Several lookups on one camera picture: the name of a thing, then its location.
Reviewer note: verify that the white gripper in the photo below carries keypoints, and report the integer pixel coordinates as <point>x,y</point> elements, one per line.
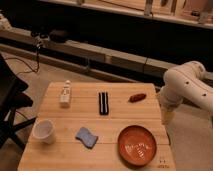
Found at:
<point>169,100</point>

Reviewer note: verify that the black striped eraser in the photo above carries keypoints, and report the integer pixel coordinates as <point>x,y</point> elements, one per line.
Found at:
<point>103,103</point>

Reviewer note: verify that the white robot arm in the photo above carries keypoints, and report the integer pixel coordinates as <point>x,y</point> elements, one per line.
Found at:
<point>184,81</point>

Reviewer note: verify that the orange ceramic bowl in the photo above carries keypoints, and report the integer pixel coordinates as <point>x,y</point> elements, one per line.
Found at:
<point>137,145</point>

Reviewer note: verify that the reddish brown food piece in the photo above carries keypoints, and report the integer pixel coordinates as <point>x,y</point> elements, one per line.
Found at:
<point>137,97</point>

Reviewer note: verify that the blue sponge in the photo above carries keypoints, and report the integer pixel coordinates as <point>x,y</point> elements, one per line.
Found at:
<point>86,137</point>

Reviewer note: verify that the small white bottle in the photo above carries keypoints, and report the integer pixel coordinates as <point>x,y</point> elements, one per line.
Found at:
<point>65,95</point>

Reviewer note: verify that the black office chair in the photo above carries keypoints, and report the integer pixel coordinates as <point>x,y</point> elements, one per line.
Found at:
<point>12,97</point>

